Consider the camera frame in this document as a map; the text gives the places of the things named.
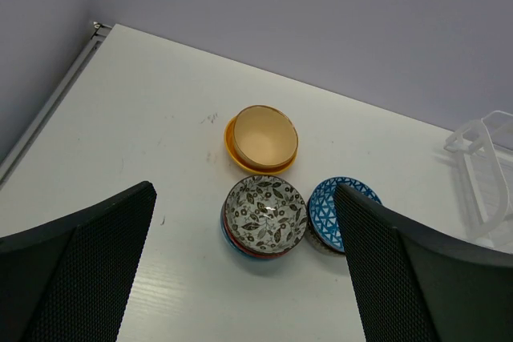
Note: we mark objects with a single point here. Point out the tan inner bowl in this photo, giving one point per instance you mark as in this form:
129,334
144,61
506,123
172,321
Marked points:
264,137

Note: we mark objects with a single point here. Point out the aluminium table edge rail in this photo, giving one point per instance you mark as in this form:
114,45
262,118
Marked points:
23,145

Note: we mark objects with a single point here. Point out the black floral patterned bowl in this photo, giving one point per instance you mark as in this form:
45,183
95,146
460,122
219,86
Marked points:
265,214

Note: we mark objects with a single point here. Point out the white wire dish rack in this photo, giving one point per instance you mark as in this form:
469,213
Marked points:
482,150

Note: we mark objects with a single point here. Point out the solid blue bowl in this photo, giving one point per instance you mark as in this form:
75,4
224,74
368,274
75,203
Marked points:
234,248

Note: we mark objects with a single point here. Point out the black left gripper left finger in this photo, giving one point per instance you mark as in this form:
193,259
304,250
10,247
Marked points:
70,279

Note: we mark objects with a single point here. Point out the yellow bowl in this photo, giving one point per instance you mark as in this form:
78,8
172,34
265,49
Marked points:
229,144

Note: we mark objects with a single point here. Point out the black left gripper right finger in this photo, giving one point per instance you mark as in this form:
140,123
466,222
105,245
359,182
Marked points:
413,283

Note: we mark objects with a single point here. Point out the red patterned bowl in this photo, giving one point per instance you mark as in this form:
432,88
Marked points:
243,249

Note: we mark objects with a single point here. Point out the blue triangle patterned bowl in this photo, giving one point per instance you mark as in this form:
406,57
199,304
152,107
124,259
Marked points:
322,212

